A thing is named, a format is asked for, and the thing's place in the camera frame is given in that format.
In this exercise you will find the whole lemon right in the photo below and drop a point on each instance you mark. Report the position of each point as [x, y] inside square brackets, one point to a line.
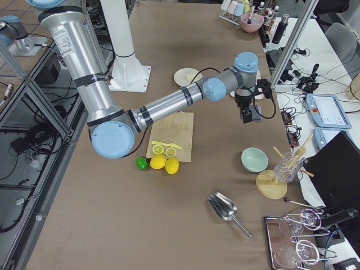
[172, 165]

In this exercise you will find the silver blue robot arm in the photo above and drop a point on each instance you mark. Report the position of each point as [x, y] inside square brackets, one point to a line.
[113, 129]

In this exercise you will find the pastel cup rack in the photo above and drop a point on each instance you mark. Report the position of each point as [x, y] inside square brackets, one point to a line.
[233, 10]

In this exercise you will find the black thermos bottle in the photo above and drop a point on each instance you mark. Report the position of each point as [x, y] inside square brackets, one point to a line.
[281, 27]

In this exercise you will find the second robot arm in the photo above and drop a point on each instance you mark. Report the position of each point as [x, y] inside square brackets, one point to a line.
[16, 37]

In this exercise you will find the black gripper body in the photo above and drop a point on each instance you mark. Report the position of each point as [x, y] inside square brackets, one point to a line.
[243, 101]

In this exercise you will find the green bowl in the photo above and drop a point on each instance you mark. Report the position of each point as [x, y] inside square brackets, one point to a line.
[254, 159]

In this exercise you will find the white camera pole base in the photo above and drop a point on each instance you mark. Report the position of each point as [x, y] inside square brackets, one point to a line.
[128, 74]

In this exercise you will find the blue teach pendant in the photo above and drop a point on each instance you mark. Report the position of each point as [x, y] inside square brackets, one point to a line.
[324, 135]
[326, 111]

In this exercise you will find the black gripper camera mount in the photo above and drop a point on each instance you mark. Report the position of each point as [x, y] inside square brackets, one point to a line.
[263, 87]

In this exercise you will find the lemon half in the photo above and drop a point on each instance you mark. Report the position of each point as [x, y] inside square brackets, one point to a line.
[170, 152]
[158, 149]

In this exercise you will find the wooden cup rack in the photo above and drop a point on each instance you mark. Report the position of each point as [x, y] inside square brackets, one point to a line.
[273, 188]

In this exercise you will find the aluminium frame post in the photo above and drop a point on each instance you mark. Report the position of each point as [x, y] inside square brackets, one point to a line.
[296, 33]

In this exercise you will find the metal scoop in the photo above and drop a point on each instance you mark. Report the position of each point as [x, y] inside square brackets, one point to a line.
[226, 210]

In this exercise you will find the green lime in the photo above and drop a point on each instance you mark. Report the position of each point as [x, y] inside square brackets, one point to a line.
[142, 163]

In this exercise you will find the folded grey cloth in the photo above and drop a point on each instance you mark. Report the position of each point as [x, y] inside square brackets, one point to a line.
[256, 109]

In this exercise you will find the bamboo cutting board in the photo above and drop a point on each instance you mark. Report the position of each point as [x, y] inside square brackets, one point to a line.
[176, 128]

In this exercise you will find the upper wine glass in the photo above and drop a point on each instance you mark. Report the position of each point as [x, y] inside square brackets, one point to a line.
[308, 220]

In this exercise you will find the pink bowl with ice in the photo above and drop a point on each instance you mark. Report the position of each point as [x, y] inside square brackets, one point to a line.
[256, 22]

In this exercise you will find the wine glass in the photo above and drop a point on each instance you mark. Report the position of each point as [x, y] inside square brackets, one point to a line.
[302, 255]
[308, 220]

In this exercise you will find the black monitor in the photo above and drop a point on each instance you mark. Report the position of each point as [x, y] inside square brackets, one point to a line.
[336, 172]

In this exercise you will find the mirror tray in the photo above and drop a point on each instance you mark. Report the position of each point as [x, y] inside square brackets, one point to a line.
[282, 239]

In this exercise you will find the right lemon half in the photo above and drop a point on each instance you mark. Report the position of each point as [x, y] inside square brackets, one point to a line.
[170, 152]

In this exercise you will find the round cream plate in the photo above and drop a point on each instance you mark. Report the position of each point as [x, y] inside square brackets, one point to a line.
[180, 76]

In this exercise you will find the cream rabbit tray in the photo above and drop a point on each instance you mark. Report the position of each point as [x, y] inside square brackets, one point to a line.
[257, 97]

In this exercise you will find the whole lemon left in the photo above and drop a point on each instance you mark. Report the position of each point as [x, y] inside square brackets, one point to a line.
[158, 162]

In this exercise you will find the left lemon half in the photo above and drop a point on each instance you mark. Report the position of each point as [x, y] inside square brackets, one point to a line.
[158, 149]

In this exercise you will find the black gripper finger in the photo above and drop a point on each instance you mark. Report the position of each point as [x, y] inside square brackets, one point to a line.
[245, 117]
[249, 116]

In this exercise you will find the lower wine glass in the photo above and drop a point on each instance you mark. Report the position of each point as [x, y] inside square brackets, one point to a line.
[302, 255]

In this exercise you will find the clear glass cup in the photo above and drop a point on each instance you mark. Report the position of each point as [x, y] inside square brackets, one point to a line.
[284, 173]

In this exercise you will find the grey office chair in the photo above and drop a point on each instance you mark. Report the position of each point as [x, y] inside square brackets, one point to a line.
[344, 42]

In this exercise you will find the yellow plastic knife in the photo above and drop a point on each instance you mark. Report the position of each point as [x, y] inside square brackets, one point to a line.
[174, 145]

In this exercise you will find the whole lemon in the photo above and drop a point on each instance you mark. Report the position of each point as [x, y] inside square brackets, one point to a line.
[172, 165]
[158, 162]

